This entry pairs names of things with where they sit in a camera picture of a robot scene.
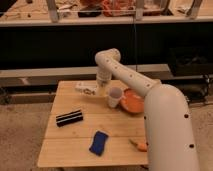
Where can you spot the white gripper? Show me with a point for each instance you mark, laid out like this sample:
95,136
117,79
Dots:
102,81

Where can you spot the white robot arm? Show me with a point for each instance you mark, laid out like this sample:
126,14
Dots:
169,134

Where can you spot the orange ceramic bowl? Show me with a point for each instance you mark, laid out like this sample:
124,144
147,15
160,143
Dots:
132,102

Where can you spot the white paper cup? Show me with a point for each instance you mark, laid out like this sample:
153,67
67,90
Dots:
114,96

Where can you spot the black striped block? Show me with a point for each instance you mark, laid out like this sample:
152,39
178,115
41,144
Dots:
72,117

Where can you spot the blue sponge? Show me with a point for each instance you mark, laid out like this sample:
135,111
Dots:
98,143

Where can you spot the wooden table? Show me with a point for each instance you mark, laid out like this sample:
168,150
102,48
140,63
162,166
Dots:
68,146

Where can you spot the orange carrot toy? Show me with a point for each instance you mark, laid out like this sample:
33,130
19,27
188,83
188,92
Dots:
140,146

